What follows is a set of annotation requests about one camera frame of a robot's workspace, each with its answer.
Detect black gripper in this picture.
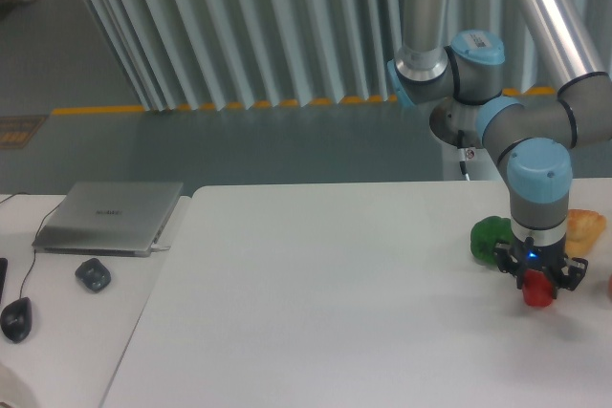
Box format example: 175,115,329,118
493,236,588,298

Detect red bell pepper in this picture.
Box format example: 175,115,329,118
521,269,554,308

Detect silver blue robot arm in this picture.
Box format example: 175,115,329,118
387,0,611,308

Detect triangular flat bread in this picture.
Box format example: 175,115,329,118
565,209,607,257

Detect green bell pepper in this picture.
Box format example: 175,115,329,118
470,216,514,265

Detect white folding partition screen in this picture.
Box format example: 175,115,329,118
61,0,612,113

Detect silver closed laptop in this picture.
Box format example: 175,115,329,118
33,182,183,256

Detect black computer mouse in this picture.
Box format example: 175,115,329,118
1,297,33,343

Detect black device at edge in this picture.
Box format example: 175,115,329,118
0,257,8,302

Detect white round object corner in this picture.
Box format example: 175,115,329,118
0,365,38,408

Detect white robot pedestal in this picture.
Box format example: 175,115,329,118
428,99,506,182

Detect white robot base cable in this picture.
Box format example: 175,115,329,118
456,129,472,183

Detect black mouse cable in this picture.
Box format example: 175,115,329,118
0,191,66,301

